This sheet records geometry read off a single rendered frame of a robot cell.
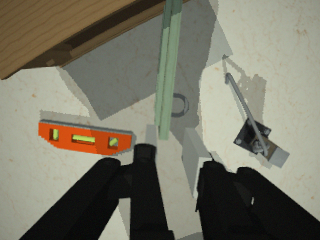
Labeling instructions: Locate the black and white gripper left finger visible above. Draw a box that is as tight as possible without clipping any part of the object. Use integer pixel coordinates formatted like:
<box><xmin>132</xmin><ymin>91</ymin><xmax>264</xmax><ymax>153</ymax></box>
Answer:
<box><xmin>19</xmin><ymin>124</ymin><xmax>175</xmax><ymax>240</ymax></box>

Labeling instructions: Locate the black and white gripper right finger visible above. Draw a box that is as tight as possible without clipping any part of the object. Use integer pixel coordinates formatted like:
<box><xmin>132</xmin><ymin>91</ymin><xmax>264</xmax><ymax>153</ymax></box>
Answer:
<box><xmin>181</xmin><ymin>127</ymin><xmax>320</xmax><ymax>240</ymax></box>

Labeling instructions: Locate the brown wooden cabinet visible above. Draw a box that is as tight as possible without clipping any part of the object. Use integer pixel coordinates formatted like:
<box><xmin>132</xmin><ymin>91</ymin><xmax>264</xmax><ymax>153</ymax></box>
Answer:
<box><xmin>0</xmin><ymin>0</ymin><xmax>190</xmax><ymax>140</ymax></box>

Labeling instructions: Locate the orange spirit level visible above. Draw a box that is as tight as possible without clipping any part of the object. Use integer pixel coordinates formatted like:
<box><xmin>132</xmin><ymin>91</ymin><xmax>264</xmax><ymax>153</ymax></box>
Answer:
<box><xmin>38</xmin><ymin>119</ymin><xmax>132</xmax><ymax>156</ymax></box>

